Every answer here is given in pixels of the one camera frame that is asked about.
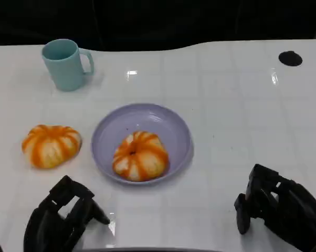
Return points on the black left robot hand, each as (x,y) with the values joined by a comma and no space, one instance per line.
(50,228)

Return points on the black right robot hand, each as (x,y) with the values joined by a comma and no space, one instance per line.
(294,210)

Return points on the orange and white bread roll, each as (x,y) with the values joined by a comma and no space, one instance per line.
(141,157)
(50,147)

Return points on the lilac plate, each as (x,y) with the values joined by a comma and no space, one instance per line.
(147,118)

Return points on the pale green mug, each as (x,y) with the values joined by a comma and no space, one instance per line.
(66,73)

